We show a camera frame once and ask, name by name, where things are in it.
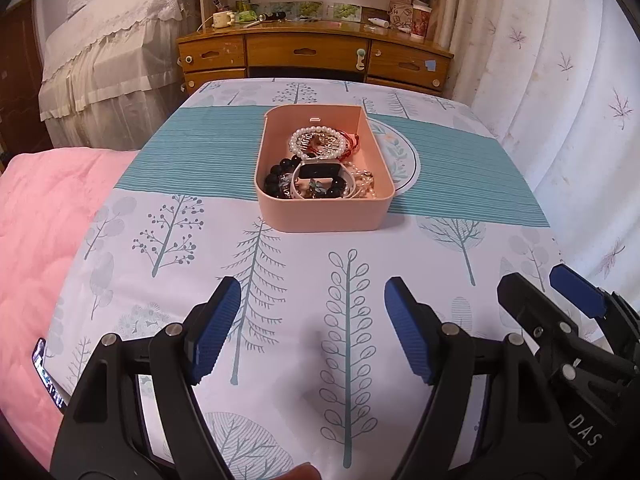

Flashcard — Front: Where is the wooden desk with drawers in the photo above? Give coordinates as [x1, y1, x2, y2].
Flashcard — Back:
[178, 0, 454, 96]

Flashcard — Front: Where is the tree print bed sheet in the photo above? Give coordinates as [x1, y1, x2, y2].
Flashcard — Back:
[44, 79, 561, 479]

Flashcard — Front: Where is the red patterned paper cup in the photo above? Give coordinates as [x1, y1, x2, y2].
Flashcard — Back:
[410, 1, 432, 41]

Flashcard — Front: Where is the pink smart watch band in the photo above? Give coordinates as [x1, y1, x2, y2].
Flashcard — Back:
[290, 159, 355, 200]

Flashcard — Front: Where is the red string bracelet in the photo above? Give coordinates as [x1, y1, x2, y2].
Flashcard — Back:
[336, 129, 362, 164]

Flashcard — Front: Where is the teal striped cloth mat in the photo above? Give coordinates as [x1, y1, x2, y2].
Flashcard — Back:
[116, 106, 548, 228]

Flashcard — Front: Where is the black bead bracelet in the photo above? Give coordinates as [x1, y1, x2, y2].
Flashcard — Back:
[262, 155, 304, 198]

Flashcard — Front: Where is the brown wooden door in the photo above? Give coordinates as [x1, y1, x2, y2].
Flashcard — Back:
[0, 0, 52, 162]

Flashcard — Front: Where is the pink plastic tray box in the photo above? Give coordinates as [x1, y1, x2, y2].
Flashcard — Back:
[254, 104, 395, 233]

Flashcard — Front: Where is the person's right hand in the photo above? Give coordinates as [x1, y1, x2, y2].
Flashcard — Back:
[273, 463, 322, 480]

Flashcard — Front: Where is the white leaf print curtain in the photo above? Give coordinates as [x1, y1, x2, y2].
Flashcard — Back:
[432, 0, 639, 302]

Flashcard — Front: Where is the round pearl bracelet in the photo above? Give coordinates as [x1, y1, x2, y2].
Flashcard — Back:
[287, 124, 348, 161]

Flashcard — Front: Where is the cream mug on desk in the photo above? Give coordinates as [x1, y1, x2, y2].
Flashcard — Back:
[212, 11, 235, 29]

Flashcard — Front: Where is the white lace covered furniture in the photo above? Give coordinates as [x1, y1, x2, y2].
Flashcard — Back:
[38, 0, 198, 151]

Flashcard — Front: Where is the pink blanket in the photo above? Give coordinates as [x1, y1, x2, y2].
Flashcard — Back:
[0, 148, 136, 467]

